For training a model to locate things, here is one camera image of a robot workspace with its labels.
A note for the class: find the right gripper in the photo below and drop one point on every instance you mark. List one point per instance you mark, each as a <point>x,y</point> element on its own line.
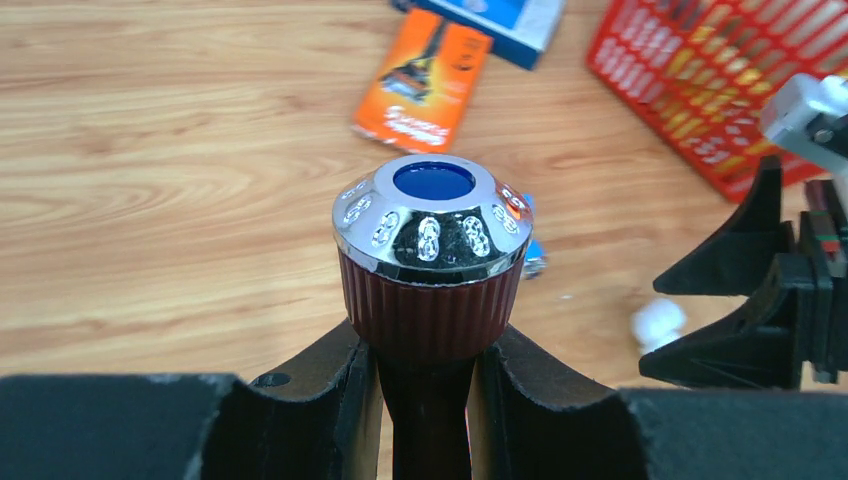
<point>763,344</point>

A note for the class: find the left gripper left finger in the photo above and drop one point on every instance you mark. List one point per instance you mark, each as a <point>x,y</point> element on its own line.
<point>316,416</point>

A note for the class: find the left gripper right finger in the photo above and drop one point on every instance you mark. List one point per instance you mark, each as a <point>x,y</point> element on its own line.
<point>534,417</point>

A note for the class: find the white pipe elbow fitting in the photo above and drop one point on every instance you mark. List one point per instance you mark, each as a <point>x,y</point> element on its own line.
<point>657,324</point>

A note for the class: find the brown water faucet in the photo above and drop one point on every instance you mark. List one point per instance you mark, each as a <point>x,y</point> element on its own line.
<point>431,251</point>

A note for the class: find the blue water faucet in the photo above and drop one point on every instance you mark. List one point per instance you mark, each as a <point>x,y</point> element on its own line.
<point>535,260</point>

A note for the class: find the red plastic basket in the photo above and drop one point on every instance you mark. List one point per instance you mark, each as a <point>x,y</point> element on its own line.
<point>699,72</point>

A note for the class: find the orange razor box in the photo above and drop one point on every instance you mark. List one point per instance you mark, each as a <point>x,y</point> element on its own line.
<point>419,95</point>

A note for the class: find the blue white box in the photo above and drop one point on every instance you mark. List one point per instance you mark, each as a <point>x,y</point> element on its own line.
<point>521,30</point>

